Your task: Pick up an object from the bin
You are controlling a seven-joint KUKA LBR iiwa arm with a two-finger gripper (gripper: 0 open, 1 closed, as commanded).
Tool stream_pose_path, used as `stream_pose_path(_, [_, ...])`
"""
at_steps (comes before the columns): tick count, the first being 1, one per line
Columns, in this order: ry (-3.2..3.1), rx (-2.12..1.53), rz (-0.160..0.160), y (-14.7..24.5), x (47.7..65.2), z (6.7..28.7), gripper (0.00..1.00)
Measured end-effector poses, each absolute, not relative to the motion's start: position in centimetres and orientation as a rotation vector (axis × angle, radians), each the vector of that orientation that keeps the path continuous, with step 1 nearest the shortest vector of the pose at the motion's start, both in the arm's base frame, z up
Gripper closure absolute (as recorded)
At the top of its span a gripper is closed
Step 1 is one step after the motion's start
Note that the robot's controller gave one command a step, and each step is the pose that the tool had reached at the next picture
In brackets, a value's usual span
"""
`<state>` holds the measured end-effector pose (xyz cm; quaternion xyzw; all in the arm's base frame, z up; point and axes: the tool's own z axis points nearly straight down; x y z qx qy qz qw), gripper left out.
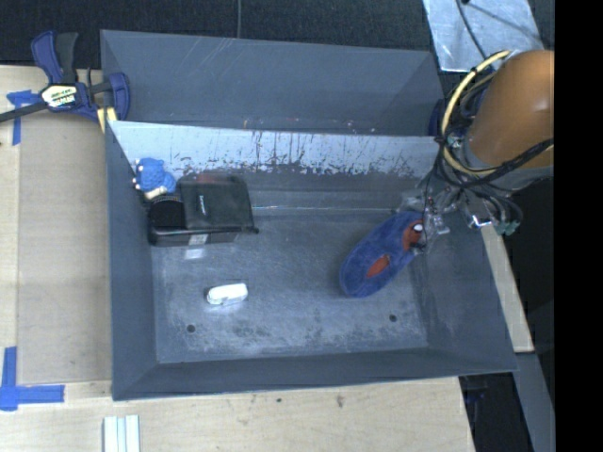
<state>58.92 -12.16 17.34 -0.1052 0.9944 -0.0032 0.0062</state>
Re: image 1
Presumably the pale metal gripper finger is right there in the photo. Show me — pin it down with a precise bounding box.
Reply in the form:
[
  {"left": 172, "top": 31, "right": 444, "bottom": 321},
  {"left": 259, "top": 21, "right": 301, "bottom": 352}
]
[
  {"left": 399, "top": 193, "right": 442, "bottom": 217},
  {"left": 420, "top": 213, "right": 451, "bottom": 254}
]

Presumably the blue slipper with red print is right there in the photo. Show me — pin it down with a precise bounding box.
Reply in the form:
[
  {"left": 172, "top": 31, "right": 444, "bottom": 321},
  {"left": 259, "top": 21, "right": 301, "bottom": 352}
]
[{"left": 338, "top": 210, "right": 429, "bottom": 299}]

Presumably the grey metal bin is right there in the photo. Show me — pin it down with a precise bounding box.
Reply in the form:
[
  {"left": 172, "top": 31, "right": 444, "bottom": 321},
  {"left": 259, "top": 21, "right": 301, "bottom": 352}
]
[{"left": 99, "top": 29, "right": 520, "bottom": 402}]

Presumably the black soft case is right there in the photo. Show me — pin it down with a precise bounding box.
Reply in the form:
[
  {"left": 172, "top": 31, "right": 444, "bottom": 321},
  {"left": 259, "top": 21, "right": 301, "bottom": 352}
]
[{"left": 177, "top": 174, "right": 261, "bottom": 234}]

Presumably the small white oblong object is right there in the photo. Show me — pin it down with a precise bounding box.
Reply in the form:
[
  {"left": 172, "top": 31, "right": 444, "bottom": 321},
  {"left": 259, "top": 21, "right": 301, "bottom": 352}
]
[{"left": 205, "top": 282, "right": 250, "bottom": 307}]

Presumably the black flat box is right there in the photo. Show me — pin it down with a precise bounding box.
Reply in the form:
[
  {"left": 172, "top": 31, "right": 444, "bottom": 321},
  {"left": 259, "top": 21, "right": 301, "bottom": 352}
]
[{"left": 148, "top": 225, "right": 243, "bottom": 248}]

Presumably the black round object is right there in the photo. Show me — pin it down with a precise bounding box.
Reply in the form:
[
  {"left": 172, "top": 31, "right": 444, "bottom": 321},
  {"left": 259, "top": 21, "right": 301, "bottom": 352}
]
[{"left": 148, "top": 198, "right": 187, "bottom": 230}]

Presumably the blue toy animal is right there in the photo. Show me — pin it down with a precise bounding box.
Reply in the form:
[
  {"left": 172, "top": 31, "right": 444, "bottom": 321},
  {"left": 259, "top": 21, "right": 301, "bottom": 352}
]
[{"left": 133, "top": 157, "right": 178, "bottom": 202}]

